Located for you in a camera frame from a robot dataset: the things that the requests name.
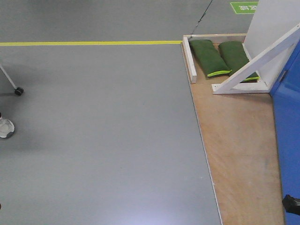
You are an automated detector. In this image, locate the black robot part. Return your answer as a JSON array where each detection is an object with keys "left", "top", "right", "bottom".
[{"left": 282, "top": 195, "right": 300, "bottom": 215}]

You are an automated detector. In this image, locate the green sandbag left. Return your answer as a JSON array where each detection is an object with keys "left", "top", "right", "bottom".
[{"left": 189, "top": 39, "right": 232, "bottom": 77}]

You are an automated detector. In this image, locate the black guy rope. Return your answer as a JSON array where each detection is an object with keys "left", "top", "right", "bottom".
[{"left": 191, "top": 0, "right": 214, "bottom": 36}]

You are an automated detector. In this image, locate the white wooden base frame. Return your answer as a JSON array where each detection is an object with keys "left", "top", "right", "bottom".
[{"left": 181, "top": 33, "right": 270, "bottom": 94}]

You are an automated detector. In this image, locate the white sneaker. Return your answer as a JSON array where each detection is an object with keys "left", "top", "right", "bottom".
[{"left": 0, "top": 114, "right": 15, "bottom": 139}]

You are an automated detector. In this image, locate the green sandbag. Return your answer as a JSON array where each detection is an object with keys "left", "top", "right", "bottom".
[
  {"left": 189, "top": 39, "right": 232, "bottom": 77},
  {"left": 218, "top": 41, "right": 250, "bottom": 76}
]

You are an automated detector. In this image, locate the white diagonal brace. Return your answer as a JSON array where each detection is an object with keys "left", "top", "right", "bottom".
[{"left": 211, "top": 24, "right": 300, "bottom": 94}]

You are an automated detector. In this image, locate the plywood base platform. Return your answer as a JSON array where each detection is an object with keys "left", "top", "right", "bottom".
[{"left": 180, "top": 33, "right": 287, "bottom": 225}]

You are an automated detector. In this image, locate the grey chair leg with caster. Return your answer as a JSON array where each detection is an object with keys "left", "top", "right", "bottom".
[{"left": 0, "top": 65, "right": 24, "bottom": 96}]

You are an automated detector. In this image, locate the white wall panel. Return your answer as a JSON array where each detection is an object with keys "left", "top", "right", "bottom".
[{"left": 244, "top": 0, "right": 300, "bottom": 89}]

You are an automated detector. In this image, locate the green floor sign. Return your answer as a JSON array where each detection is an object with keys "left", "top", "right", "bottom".
[{"left": 230, "top": 1, "right": 258, "bottom": 15}]

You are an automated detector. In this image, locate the green sandbag right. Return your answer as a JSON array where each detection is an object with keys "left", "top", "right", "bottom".
[{"left": 218, "top": 41, "right": 250, "bottom": 76}]

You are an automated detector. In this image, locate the blue door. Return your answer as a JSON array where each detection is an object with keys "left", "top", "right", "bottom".
[{"left": 269, "top": 48, "right": 300, "bottom": 225}]

